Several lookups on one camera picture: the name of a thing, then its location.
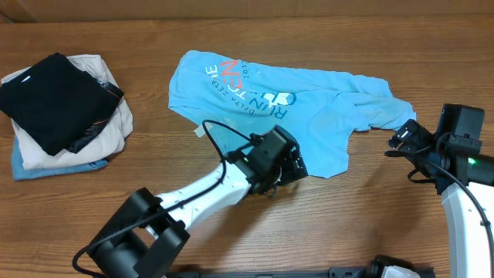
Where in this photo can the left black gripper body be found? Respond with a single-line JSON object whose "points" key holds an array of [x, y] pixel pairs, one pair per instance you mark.
{"points": [[289, 167]]}

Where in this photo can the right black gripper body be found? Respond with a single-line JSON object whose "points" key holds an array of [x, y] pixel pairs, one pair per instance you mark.
{"points": [[417, 142]]}

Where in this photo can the light blue printed t-shirt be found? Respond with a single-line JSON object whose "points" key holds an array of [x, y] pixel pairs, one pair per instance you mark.
{"points": [[321, 109]]}

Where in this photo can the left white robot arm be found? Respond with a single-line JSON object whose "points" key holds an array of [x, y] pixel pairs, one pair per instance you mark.
{"points": [[145, 235]]}

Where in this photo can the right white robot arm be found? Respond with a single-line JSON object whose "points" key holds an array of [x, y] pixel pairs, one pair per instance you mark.
{"points": [[465, 183]]}

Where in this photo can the folded beige garment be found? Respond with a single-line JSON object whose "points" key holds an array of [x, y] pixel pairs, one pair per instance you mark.
{"points": [[110, 140]]}

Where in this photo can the folded black garment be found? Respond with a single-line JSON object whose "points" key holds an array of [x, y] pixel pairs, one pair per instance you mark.
{"points": [[58, 105]]}

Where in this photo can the folded blue denim garment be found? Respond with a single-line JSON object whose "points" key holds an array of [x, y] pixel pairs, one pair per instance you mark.
{"points": [[20, 174]]}

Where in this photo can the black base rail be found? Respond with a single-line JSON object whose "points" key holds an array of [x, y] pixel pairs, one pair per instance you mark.
{"points": [[379, 266]]}

